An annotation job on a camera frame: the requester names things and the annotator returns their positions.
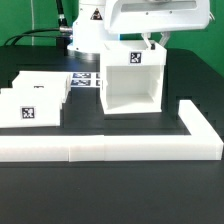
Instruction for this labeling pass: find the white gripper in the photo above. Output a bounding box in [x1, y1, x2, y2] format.
[104, 0, 210, 50]

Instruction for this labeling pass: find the white drawer cabinet box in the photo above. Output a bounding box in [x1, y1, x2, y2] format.
[100, 41, 167, 114]

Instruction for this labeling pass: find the white drawer tray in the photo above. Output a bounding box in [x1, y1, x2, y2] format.
[12, 71, 71, 103]
[0, 89, 62, 128]

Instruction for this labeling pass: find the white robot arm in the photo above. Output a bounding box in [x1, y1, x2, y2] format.
[67, 0, 211, 60]

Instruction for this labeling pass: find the marker tag sheet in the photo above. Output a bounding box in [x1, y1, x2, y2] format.
[71, 72, 100, 88]

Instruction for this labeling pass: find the white L-shaped fence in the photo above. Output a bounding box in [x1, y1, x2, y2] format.
[0, 100, 224, 162]

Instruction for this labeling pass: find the black cable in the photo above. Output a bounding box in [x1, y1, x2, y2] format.
[2, 0, 73, 47]

